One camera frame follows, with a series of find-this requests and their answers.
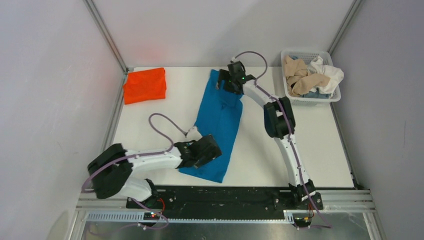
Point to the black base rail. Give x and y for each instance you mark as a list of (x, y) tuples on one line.
[(228, 203)]

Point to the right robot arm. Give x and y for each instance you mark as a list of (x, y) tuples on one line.
[(279, 124)]

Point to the white plastic laundry basket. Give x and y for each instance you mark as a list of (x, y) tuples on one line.
[(307, 55)]

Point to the left controller board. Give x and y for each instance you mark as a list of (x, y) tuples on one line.
[(151, 216)]

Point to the controller board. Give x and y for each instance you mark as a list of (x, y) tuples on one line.
[(302, 222), (151, 216)]

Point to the right aluminium frame post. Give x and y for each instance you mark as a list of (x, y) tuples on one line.
[(352, 12)]

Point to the aluminium frame post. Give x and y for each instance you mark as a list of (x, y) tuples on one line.
[(104, 31), (352, 12)]

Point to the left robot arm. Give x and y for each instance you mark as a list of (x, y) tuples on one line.
[(114, 172)]

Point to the left aluminium frame post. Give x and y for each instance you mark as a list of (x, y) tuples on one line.
[(104, 31)]

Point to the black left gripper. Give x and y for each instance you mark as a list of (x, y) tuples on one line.
[(214, 154)]

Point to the folded orange t shirt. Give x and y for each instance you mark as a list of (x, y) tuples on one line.
[(145, 85)]

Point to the light blue t shirt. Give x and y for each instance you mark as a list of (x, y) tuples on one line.
[(315, 93)]

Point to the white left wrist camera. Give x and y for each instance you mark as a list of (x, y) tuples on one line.
[(193, 134)]

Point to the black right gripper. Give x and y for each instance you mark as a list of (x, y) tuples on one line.
[(224, 74)]

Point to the beige t shirt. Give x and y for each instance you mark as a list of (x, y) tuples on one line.
[(299, 80)]

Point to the right controller board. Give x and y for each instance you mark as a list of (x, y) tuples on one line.
[(302, 222)]

